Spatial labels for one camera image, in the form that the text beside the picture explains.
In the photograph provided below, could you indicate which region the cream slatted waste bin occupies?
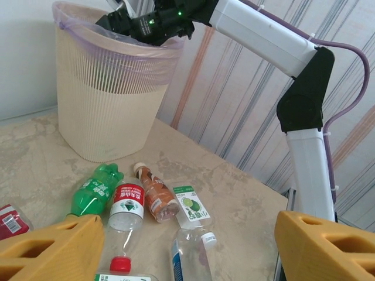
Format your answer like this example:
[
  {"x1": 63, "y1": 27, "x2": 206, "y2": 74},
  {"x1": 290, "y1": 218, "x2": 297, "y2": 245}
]
[{"x1": 54, "y1": 1, "x2": 185, "y2": 163}]

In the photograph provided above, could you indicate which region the clear bottle red label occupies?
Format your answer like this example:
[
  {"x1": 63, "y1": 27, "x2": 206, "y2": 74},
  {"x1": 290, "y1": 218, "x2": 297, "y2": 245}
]
[{"x1": 107, "y1": 179, "x2": 146, "y2": 272}]

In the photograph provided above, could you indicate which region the clear bottle blue cap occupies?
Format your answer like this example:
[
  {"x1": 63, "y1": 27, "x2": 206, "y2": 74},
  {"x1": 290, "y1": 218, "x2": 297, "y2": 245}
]
[{"x1": 171, "y1": 227, "x2": 214, "y2": 281}]

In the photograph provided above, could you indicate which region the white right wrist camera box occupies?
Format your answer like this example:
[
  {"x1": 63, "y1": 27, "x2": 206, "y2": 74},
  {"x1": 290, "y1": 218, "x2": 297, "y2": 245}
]
[{"x1": 105, "y1": 0, "x2": 155, "y2": 18}]

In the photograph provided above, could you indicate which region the square bottle lime label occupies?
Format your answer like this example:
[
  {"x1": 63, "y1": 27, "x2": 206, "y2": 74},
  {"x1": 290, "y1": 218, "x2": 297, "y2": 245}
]
[
  {"x1": 172, "y1": 185, "x2": 218, "y2": 250},
  {"x1": 93, "y1": 271, "x2": 161, "y2": 281}
]

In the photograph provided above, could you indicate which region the brown label drink bottle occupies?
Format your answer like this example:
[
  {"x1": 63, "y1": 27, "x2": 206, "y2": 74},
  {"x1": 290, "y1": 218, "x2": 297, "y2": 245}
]
[{"x1": 133, "y1": 162, "x2": 180, "y2": 224}]

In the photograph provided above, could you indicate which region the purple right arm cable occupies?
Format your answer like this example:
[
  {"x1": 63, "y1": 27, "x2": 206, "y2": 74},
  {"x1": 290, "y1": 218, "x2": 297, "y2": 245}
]
[{"x1": 243, "y1": 0, "x2": 370, "y2": 226}]

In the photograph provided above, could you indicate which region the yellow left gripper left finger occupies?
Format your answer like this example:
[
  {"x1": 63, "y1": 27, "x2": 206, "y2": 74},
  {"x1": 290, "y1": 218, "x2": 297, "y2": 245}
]
[{"x1": 0, "y1": 214, "x2": 105, "y2": 281}]

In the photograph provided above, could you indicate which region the amber bottle red label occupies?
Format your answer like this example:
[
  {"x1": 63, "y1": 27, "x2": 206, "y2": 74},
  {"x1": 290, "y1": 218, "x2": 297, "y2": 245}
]
[{"x1": 0, "y1": 204, "x2": 35, "y2": 241}]

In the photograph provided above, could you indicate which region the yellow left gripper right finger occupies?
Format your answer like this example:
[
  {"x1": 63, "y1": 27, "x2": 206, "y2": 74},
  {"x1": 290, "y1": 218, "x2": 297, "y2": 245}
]
[{"x1": 274, "y1": 210, "x2": 375, "y2": 281}]

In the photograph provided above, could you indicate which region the translucent purple bin liner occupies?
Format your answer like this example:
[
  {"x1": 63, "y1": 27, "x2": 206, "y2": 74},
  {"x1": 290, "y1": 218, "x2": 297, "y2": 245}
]
[{"x1": 52, "y1": 1, "x2": 186, "y2": 95}]

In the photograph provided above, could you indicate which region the green bottle with label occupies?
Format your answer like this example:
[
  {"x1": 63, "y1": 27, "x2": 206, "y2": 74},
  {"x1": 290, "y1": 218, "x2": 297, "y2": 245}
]
[{"x1": 66, "y1": 163, "x2": 124, "y2": 220}]

